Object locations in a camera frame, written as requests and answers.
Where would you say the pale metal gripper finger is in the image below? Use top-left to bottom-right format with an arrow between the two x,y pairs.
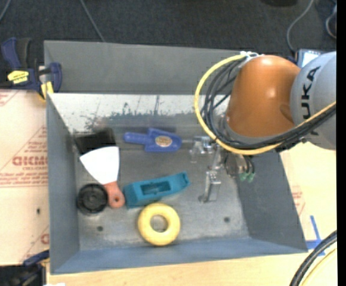
189,135 -> 216,164
197,170 -> 223,204

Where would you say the grey metal bin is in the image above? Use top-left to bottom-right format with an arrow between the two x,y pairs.
43,40 -> 308,275

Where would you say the blue plastic tool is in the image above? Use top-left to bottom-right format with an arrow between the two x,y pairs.
123,128 -> 183,153

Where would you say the teal plastic hollow block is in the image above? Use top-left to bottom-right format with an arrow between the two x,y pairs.
122,171 -> 191,210

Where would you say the black flat block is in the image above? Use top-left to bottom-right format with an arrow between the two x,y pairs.
73,129 -> 117,155

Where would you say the black round disc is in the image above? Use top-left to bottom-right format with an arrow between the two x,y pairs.
76,183 -> 109,215

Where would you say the brown cardboard board red print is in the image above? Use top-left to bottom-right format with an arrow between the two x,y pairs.
0,88 -> 50,268

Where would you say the yellow ring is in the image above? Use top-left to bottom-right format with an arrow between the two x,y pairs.
137,203 -> 181,247

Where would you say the white scraper with pink handle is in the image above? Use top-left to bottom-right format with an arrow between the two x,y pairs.
79,146 -> 126,210

